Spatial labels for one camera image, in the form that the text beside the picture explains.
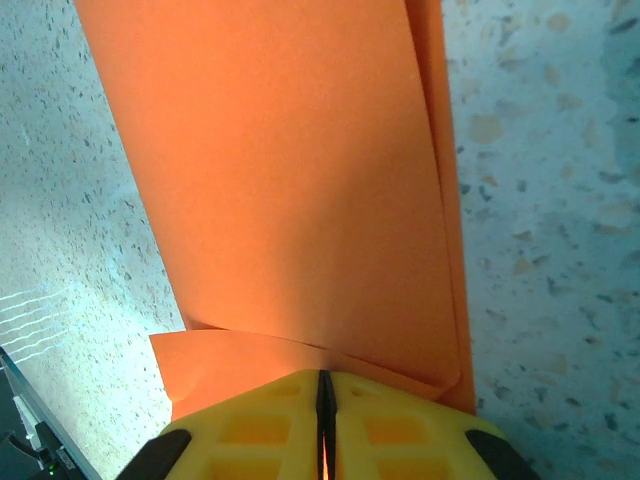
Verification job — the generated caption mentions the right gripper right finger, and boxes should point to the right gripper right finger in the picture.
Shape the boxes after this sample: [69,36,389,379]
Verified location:
[325,369,544,480]

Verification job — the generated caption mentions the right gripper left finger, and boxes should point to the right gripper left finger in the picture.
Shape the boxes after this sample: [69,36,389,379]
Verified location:
[117,368,326,480]

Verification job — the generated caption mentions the aluminium frame rail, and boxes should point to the aluminium frame rail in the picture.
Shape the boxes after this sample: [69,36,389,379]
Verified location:
[0,344,104,480]

